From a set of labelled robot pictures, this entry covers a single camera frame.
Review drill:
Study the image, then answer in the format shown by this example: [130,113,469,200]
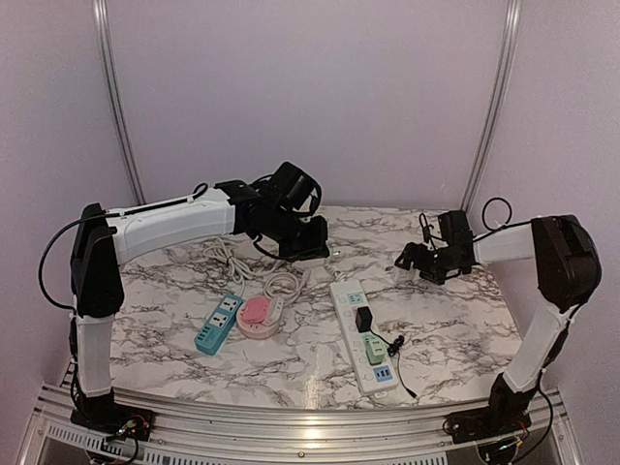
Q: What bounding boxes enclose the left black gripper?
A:
[266,206,329,263]

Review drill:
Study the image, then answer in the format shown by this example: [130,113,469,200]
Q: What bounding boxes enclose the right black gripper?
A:
[394,242,460,285]

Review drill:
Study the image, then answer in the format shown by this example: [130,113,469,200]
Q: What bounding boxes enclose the white cube socket adapter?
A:
[391,266,413,283]

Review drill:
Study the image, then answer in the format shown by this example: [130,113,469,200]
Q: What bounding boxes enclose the long white power strip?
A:
[329,279,399,396]

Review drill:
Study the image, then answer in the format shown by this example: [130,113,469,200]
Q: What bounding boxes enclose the black charger plug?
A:
[355,306,373,333]

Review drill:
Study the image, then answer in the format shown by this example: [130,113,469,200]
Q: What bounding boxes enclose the pink adapter plug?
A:
[241,296,270,325]

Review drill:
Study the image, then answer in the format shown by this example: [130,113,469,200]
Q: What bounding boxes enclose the green usb adapter plug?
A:
[364,337,387,366]

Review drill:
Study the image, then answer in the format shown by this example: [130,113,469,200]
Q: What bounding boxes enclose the round pink socket base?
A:
[236,312,281,340]

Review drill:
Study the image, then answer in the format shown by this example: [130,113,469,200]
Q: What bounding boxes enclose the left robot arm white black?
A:
[43,174,329,431]

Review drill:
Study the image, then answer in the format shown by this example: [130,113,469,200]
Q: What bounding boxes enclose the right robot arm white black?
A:
[394,210,603,436]

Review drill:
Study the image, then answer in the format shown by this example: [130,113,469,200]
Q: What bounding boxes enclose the teal power strip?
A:
[194,294,243,356]

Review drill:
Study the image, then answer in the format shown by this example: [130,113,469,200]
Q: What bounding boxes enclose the pink coiled cord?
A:
[263,268,311,304]

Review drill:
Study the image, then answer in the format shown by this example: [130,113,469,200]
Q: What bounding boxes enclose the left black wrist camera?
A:
[263,162,323,218]

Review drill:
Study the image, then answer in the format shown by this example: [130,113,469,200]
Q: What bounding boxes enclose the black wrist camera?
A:
[418,210,474,245]
[263,162,323,218]

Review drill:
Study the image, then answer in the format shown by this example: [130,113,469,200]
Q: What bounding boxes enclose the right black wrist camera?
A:
[418,210,474,245]

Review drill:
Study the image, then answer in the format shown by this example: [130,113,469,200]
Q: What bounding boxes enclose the white teal strip cord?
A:
[202,236,256,296]

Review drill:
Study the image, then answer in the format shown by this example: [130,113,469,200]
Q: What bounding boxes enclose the black thin charger cable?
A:
[367,328,419,399]

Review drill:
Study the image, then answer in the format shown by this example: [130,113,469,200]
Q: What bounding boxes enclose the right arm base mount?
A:
[443,407,532,444]

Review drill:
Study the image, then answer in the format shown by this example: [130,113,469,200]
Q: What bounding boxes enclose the front aluminium rail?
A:
[18,382,582,465]

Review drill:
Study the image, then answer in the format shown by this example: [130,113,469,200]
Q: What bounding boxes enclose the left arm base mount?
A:
[71,399,155,441]

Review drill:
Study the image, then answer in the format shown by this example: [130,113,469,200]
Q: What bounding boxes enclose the right aluminium frame post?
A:
[460,0,523,212]

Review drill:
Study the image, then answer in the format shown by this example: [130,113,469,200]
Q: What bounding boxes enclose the aluminium frame post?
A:
[92,0,145,204]
[460,0,523,212]

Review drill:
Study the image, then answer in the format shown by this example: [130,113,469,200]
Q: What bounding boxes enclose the left aluminium frame post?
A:
[92,0,145,204]

